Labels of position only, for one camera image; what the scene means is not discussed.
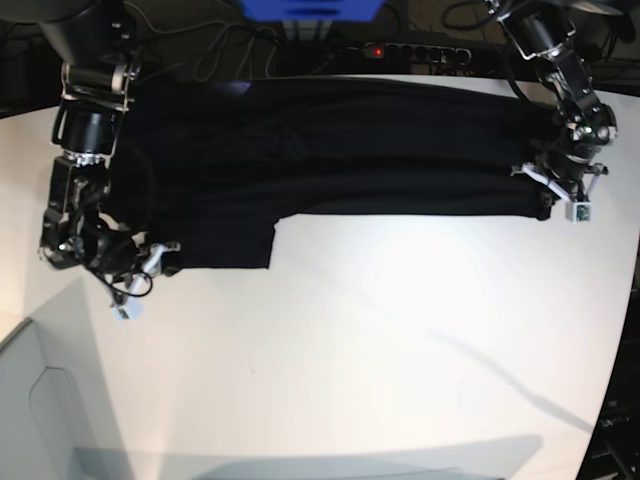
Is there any black T-shirt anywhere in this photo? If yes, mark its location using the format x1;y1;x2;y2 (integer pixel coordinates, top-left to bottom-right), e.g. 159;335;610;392
105;79;553;269

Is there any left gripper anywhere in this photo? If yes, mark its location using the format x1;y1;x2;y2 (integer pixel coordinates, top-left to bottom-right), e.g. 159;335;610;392
510;146;609;204

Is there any black power strip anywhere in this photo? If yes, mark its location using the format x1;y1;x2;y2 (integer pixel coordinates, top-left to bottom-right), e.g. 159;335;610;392
351;43;472;66

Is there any blue box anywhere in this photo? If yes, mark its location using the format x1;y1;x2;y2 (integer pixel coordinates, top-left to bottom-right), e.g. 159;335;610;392
240;0;384;22

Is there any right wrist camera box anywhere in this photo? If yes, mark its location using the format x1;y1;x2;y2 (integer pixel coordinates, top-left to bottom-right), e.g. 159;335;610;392
111;297;143;321

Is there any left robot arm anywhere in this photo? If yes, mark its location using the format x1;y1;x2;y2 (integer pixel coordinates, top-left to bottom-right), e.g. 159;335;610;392
487;1;618;206

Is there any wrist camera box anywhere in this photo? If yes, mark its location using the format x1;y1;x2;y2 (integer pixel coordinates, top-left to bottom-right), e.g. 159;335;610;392
565;201;592;224
111;297;143;321

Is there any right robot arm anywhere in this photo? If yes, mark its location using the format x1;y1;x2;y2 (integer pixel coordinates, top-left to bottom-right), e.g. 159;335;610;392
39;1;180;306

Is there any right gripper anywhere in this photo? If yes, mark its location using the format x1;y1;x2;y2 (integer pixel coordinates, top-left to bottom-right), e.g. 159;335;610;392
82;227;181;295

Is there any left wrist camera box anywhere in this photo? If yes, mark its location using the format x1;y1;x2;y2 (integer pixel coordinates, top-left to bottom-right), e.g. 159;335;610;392
565;201;592;224

